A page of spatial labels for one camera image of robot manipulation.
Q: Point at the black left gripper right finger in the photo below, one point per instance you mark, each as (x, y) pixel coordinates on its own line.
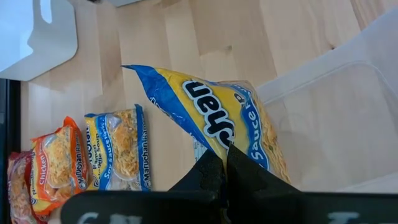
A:
(248, 177)

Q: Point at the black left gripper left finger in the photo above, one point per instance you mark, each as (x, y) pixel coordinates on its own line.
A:
(205, 177)

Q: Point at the blue soy sauce ramen packet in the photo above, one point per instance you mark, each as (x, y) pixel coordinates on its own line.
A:
(124, 146)
(186, 93)

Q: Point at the clear plastic storage bin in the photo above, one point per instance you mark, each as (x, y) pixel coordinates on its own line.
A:
(335, 124)

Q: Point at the orange chicken ramen packet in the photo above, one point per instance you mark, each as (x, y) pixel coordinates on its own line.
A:
(59, 161)

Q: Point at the red roast beef ramen packet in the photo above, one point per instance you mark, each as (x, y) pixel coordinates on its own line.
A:
(18, 183)

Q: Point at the white plastic bin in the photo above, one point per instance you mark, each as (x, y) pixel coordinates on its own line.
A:
(46, 46)

